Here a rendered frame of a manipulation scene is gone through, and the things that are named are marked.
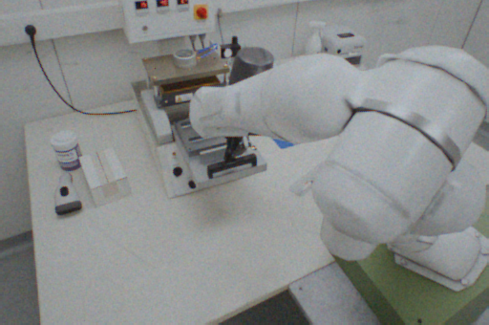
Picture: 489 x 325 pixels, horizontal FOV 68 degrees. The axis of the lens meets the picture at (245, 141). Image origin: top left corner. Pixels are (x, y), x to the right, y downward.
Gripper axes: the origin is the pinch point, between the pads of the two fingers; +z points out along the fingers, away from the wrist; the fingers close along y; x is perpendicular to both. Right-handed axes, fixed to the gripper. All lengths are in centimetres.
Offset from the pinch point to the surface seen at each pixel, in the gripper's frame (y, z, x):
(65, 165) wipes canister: -32, 37, -47
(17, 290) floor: -18, 116, -89
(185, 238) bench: 11.9, 25.2, -16.1
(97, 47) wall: -82, 31, -26
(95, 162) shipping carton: -26, 30, -37
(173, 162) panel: -13.9, 22.2, -12.5
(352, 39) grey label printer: -61, 30, 97
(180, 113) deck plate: -33.6, 22.9, -4.1
